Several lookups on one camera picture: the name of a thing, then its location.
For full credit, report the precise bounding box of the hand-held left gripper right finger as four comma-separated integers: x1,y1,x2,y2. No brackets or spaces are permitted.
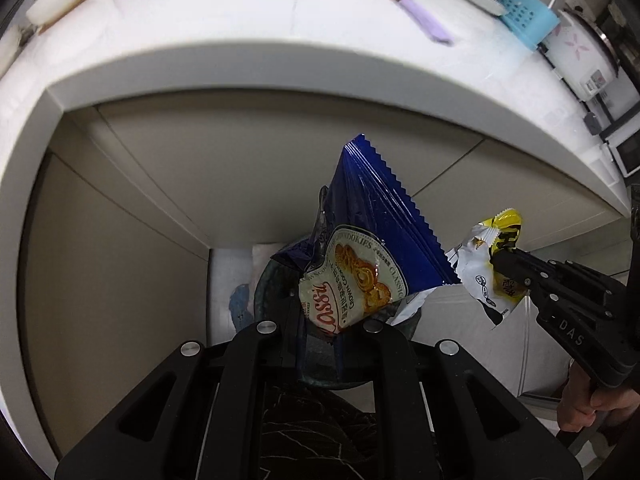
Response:
335,320,583,480

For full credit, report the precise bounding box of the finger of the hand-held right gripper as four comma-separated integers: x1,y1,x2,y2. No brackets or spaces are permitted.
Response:
491,247,608,288
520,280,563,327

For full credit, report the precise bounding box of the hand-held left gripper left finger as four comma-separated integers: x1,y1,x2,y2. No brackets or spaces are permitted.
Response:
54,292,303,480

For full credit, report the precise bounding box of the yellow and white snack wrapper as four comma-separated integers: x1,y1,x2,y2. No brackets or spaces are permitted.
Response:
446,208,532,331

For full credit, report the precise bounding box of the dark lined trash bin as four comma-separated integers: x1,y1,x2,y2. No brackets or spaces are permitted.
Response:
252,242,423,391

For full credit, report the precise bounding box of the blue cookie wrapper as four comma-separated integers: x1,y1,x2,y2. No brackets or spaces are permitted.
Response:
270,133,460,383

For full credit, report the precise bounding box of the person's right hand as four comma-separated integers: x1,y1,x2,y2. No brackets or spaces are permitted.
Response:
556,360,608,433

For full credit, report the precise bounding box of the dark patterned cloth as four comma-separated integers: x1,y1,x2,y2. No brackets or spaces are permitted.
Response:
262,385,381,480

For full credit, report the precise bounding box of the black and white appliance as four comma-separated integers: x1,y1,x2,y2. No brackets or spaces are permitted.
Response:
602,130,640,177

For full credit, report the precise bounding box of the beige base cabinet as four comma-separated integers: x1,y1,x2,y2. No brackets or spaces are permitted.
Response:
20,102,626,461

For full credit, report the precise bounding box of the white floral rice cooker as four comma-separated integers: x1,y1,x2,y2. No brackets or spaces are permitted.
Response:
542,7,621,101

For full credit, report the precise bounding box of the blue perforated utensil basket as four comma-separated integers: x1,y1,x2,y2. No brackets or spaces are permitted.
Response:
497,0,560,52

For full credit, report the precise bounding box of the purple snack wrapper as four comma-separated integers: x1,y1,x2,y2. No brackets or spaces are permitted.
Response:
386,0,455,45

